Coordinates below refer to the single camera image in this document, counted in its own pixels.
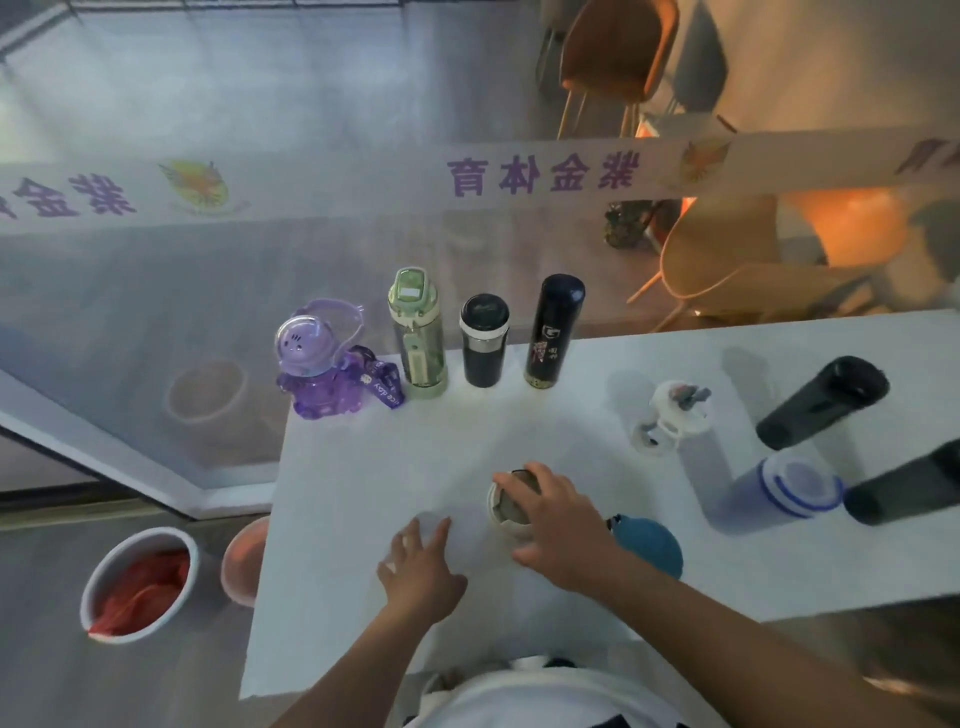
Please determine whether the person's left hand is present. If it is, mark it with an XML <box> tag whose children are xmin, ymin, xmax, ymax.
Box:
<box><xmin>376</xmin><ymin>516</ymin><xmax>468</xmax><ymax>625</ymax></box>

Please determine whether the person's right hand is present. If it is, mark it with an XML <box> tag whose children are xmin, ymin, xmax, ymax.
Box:
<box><xmin>494</xmin><ymin>462</ymin><xmax>625</xmax><ymax>600</ymax></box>

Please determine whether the white bottle with grey lid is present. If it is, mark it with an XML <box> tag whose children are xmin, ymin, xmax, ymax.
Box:
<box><xmin>486</xmin><ymin>469</ymin><xmax>543</xmax><ymax>543</ymax></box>

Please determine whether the person's left forearm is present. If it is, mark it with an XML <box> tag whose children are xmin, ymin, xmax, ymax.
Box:
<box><xmin>271</xmin><ymin>609</ymin><xmax>451</xmax><ymax>728</ymax></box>

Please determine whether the person's right forearm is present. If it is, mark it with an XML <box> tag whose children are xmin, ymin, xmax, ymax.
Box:
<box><xmin>592</xmin><ymin>558</ymin><xmax>948</xmax><ymax>728</ymax></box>

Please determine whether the person's white shirt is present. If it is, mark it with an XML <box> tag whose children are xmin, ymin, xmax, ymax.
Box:
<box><xmin>403</xmin><ymin>655</ymin><xmax>695</xmax><ymax>728</ymax></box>

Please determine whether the short black tumbler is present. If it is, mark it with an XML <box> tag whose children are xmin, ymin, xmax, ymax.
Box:
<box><xmin>459</xmin><ymin>293</ymin><xmax>511</xmax><ymax>390</ymax></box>

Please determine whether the pink bucket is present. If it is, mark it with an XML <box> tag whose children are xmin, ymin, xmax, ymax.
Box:
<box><xmin>219</xmin><ymin>515</ymin><xmax>271</xmax><ymax>609</ymax></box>

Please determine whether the green clear water bottle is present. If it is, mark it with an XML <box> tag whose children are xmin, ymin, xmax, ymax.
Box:
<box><xmin>387</xmin><ymin>267</ymin><xmax>450</xmax><ymax>400</ymax></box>

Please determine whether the purple astronaut water bottle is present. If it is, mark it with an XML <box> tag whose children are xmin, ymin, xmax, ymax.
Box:
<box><xmin>273</xmin><ymin>298</ymin><xmax>369</xmax><ymax>420</ymax></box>

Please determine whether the tall black printed thermos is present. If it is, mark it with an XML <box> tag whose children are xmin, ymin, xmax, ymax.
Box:
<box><xmin>523</xmin><ymin>273</ymin><xmax>587</xmax><ymax>390</ymax></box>

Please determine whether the blue and white bottle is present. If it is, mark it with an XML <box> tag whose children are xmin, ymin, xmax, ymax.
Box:
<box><xmin>703</xmin><ymin>453</ymin><xmax>847</xmax><ymax>536</ymax></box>

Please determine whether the white bucket with red bag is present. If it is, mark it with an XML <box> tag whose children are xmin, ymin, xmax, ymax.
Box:
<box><xmin>79</xmin><ymin>526</ymin><xmax>201</xmax><ymax>646</ymax></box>

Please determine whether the black matte bottle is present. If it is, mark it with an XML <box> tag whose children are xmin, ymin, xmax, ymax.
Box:
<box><xmin>755</xmin><ymin>355</ymin><xmax>891</xmax><ymax>453</ymax></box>
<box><xmin>843</xmin><ymin>437</ymin><xmax>960</xmax><ymax>527</ymax></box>

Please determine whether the white banner with purple print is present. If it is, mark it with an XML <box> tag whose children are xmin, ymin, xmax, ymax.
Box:
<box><xmin>0</xmin><ymin>126</ymin><xmax>960</xmax><ymax>237</ymax></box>

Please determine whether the orange chair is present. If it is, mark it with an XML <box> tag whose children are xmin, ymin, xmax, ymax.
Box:
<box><xmin>535</xmin><ymin>0</ymin><xmax>681</xmax><ymax>141</ymax></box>

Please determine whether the purple printed bottle strap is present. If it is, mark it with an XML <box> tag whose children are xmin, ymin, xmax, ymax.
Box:
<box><xmin>346</xmin><ymin>345</ymin><xmax>407</xmax><ymax>412</ymax></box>

